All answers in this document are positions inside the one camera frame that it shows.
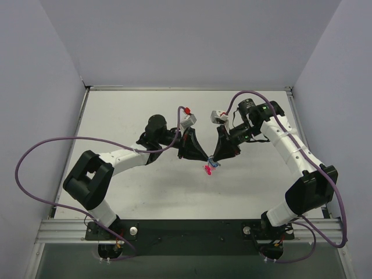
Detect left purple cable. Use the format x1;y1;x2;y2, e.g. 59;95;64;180
14;106;191;262

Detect purple cable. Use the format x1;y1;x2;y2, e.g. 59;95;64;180
222;90;349;264
14;106;191;262

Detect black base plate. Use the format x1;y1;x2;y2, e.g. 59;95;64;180
98;225;292;258

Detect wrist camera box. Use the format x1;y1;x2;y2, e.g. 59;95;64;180
180;114;197;128
210;110;228;124

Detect blue capped key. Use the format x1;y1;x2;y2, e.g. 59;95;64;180
208;158;221;168

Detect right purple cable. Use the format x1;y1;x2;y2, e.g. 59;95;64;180
222;90;349;264

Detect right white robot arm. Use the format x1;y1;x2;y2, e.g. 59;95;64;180
210;99;338;229

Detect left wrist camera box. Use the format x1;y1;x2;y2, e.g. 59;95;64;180
180;114;197;128

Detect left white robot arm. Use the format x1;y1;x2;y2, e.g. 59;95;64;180
63;112;208;239

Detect pink keychain charm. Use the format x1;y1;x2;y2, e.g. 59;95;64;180
203;165;214;176

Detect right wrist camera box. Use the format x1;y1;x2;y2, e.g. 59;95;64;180
210;110;228;124

